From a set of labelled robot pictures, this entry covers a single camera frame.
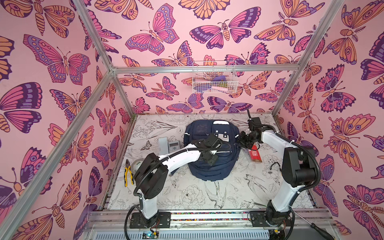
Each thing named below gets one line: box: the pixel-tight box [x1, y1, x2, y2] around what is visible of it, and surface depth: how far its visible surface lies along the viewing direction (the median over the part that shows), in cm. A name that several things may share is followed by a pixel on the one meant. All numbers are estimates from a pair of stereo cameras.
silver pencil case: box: [158, 137, 169, 156], surface depth 104 cm
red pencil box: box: [249, 144, 262, 162], surface depth 98 cm
